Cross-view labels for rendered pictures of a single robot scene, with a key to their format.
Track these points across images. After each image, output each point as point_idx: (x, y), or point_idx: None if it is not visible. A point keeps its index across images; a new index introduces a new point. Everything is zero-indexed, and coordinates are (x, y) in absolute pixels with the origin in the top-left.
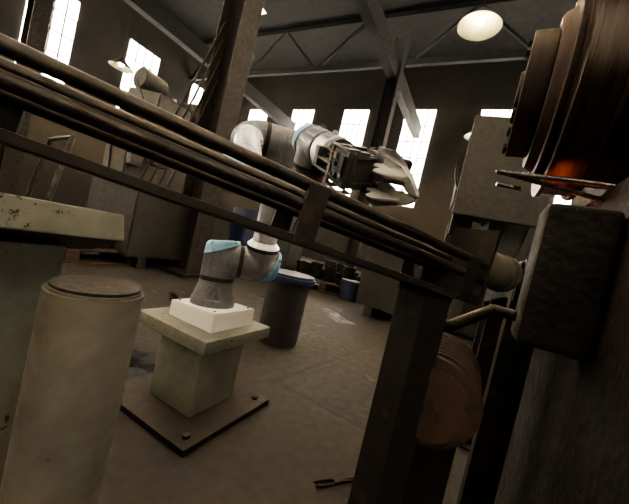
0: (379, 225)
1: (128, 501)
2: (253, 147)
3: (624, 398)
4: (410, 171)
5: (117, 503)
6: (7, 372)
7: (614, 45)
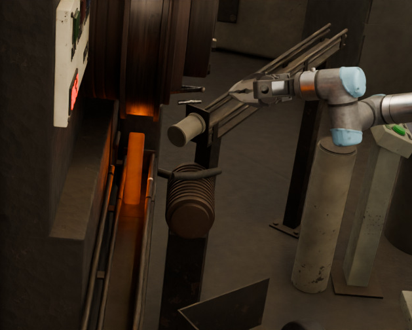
0: (237, 104)
1: (345, 325)
2: (402, 94)
3: None
4: (253, 88)
5: (348, 322)
6: (365, 191)
7: None
